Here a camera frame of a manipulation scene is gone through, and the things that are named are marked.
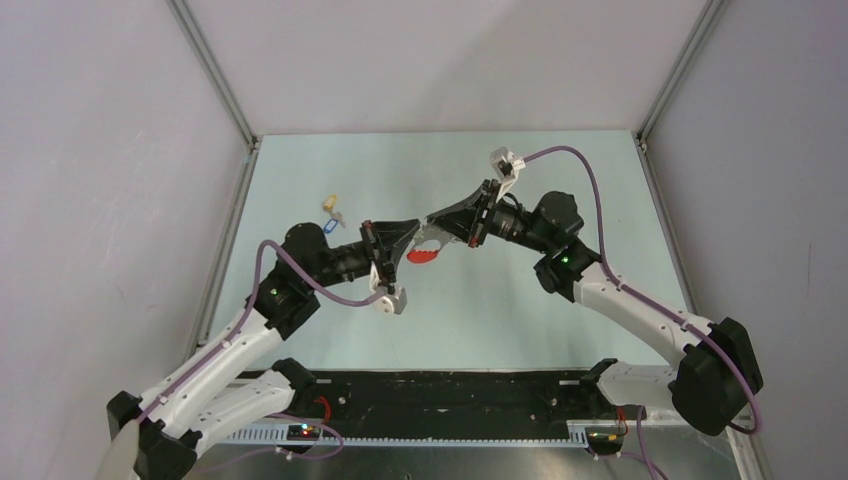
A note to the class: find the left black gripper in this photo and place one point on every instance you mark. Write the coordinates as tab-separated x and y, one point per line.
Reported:
383	242

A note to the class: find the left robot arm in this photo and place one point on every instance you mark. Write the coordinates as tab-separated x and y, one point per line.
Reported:
163	432

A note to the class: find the grey slotted cable duct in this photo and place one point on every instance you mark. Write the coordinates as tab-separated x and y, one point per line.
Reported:
290	435

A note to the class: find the key with yellow tag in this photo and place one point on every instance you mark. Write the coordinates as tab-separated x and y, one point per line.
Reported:
329	203

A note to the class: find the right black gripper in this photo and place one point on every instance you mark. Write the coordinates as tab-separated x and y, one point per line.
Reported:
465	220

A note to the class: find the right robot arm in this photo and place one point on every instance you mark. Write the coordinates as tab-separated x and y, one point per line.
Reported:
712	373

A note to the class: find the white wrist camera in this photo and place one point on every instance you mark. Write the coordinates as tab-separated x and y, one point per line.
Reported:
507	166
382	300

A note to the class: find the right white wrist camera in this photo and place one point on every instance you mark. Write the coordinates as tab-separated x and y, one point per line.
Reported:
507	166

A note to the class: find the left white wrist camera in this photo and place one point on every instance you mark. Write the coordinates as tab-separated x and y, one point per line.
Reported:
382	300

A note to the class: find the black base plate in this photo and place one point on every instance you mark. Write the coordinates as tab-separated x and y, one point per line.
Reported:
452	404

